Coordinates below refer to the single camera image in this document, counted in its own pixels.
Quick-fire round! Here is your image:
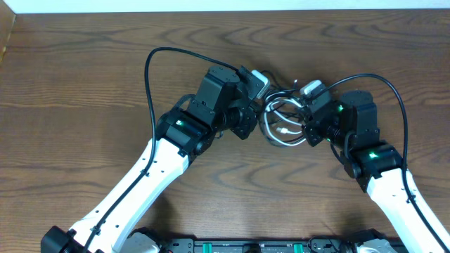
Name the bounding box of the left camera black cable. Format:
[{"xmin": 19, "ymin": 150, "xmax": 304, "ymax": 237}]
[{"xmin": 80, "ymin": 46, "xmax": 243, "ymax": 253}]

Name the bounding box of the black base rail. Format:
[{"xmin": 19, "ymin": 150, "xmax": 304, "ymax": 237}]
[{"xmin": 122, "ymin": 228, "xmax": 416, "ymax": 253}]

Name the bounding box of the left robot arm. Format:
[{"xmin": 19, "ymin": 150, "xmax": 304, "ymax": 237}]
[{"xmin": 41, "ymin": 66, "xmax": 270, "ymax": 252}]

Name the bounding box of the cardboard panel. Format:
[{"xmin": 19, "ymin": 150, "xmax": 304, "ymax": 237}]
[{"xmin": 0, "ymin": 0, "xmax": 16, "ymax": 63}]

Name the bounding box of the white cable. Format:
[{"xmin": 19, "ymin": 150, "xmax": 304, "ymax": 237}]
[{"xmin": 263, "ymin": 91, "xmax": 307, "ymax": 147}]

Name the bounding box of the right camera black cable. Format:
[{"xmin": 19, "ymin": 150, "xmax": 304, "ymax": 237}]
[{"xmin": 316, "ymin": 73, "xmax": 450, "ymax": 252}]

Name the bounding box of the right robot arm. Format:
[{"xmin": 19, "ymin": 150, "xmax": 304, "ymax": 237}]
[{"xmin": 300, "ymin": 91, "xmax": 449, "ymax": 252}]

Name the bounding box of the camera black cable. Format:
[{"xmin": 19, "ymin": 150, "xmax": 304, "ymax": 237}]
[
  {"xmin": 80, "ymin": 46, "xmax": 243, "ymax": 253},
  {"xmin": 316, "ymin": 73, "xmax": 450, "ymax": 252}
]

